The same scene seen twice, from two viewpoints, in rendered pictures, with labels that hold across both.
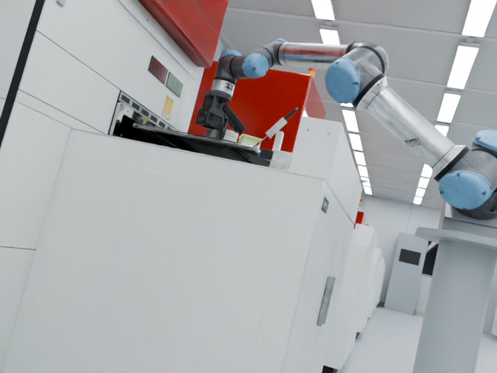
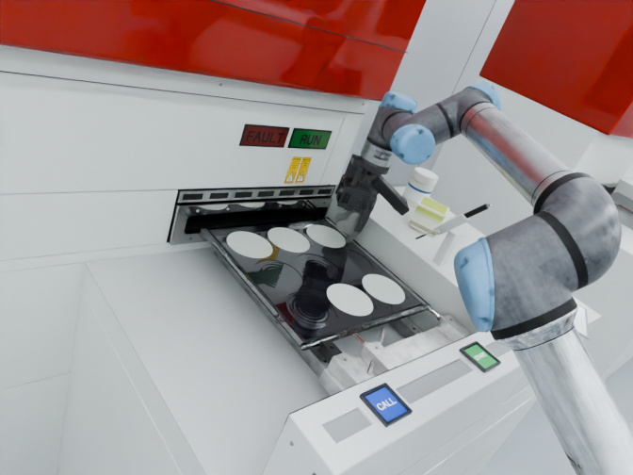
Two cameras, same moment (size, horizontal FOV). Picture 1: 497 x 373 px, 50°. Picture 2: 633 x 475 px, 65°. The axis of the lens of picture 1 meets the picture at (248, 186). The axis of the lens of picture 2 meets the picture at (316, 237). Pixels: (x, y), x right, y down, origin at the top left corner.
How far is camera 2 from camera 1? 112 cm
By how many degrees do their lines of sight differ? 41
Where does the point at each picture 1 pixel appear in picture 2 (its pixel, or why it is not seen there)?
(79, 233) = (88, 386)
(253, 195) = not seen: outside the picture
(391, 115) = (543, 398)
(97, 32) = (100, 146)
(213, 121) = (350, 203)
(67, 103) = (66, 243)
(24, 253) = (52, 380)
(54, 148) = (60, 290)
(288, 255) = not seen: outside the picture
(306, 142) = (286, 459)
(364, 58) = (532, 263)
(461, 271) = not seen: outside the picture
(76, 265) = (86, 416)
